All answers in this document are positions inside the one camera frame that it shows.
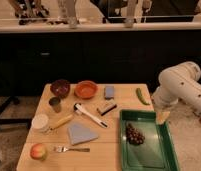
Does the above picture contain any wooden black felt eraser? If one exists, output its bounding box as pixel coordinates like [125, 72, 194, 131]
[97, 101, 117, 116]

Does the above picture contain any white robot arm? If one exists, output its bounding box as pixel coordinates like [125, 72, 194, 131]
[152, 61, 201, 124]

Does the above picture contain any orange red bowl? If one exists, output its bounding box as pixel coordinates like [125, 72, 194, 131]
[74, 80, 98, 99]

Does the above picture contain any dark maroon bowl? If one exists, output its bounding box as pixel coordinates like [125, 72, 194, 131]
[50, 79, 70, 99]

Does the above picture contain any bunch of dark grapes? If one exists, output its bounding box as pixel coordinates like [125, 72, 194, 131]
[126, 123, 145, 145]

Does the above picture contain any green plastic tray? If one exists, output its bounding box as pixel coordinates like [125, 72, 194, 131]
[119, 110, 180, 171]

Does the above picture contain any blue sponge block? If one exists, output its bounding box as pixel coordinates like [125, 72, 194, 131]
[104, 85, 114, 99]

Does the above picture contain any blue folded cloth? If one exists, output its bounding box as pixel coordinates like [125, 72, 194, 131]
[68, 122, 99, 145]

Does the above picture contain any small metal cup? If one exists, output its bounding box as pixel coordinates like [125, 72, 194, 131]
[49, 97, 61, 113]

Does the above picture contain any silver fork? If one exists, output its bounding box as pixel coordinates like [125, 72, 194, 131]
[53, 146, 90, 153]

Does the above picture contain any red yellow apple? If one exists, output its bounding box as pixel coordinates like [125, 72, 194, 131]
[30, 143, 47, 161]

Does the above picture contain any black office chair base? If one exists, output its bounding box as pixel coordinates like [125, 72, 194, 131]
[0, 95, 32, 132]

